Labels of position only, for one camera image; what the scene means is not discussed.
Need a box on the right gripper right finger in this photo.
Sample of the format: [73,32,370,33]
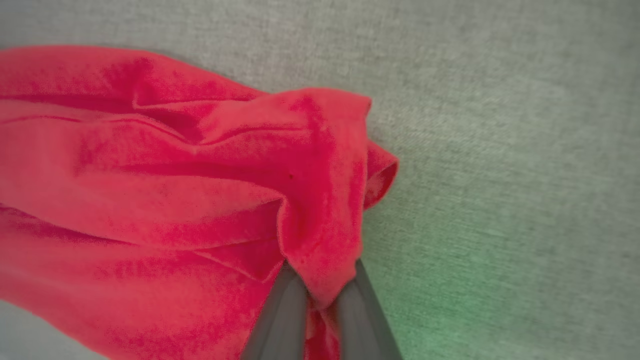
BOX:
[335,258,404,360]

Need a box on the grey fabric sofa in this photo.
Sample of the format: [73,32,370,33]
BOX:
[0,0,640,360]

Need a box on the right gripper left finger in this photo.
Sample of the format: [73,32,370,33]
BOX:
[239,259,309,360]

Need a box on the red and white basketball jersey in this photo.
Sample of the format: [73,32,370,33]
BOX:
[0,44,400,360]

